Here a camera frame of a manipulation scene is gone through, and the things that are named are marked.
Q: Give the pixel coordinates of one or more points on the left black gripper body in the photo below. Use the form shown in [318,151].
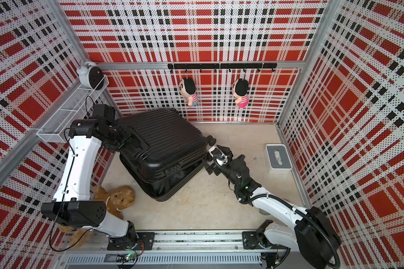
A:
[117,139]

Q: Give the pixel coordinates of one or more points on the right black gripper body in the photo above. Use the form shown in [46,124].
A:
[226,170]

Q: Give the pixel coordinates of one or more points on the black hard-shell suitcase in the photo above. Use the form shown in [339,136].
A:
[163,151]

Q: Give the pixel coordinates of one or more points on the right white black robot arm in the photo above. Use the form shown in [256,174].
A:
[307,230]

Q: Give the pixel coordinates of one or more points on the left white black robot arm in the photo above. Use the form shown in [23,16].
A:
[78,206]

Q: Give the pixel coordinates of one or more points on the white grey tissue box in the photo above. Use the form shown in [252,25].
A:
[277,159]

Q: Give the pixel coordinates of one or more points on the brown teddy bear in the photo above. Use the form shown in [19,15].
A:
[116,201]

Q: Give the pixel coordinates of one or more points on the white alarm clock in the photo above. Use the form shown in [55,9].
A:
[90,75]

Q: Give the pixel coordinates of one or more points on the right hanging plush doll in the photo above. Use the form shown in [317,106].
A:
[240,89]

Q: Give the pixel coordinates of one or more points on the hanging plush doll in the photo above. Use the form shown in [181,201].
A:
[240,89]
[187,89]

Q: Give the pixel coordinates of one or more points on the left hanging plush doll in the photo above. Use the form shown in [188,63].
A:
[187,89]

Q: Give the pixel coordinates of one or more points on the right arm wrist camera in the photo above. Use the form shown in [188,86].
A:
[219,157]

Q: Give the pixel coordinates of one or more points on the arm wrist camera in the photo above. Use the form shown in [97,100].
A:
[104,111]
[219,157]

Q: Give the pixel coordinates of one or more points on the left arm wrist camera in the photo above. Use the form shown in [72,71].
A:
[104,111]

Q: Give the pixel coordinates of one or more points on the white wire mesh shelf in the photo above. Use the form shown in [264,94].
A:
[74,107]

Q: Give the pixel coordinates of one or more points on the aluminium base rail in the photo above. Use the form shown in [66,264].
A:
[213,248]

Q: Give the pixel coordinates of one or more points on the black wall hook rail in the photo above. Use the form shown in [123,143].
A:
[188,66]

